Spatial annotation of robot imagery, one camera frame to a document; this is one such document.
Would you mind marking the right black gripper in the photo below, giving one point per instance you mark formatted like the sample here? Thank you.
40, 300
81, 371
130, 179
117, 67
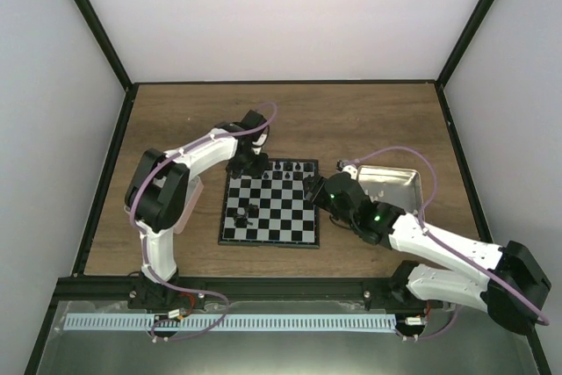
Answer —
316, 194

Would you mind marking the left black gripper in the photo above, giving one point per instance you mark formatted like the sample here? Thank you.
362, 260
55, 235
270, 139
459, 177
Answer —
256, 170

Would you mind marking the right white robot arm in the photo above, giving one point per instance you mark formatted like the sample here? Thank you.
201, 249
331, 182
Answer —
506, 282

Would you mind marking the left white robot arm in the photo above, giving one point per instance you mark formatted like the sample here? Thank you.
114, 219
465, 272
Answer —
166, 186

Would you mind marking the pile of white chess pieces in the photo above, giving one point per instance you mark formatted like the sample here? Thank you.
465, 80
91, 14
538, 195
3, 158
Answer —
375, 195

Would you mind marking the black and white chessboard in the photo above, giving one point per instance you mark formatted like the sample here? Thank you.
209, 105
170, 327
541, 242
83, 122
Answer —
285, 218

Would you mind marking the pink plastic tray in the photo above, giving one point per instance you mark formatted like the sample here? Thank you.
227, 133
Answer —
194, 190

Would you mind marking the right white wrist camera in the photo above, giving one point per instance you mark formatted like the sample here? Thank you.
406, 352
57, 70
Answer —
347, 167

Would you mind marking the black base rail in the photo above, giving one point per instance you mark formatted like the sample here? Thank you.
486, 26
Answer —
139, 293

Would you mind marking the light blue cable duct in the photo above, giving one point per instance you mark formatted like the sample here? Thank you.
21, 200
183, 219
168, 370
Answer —
369, 323

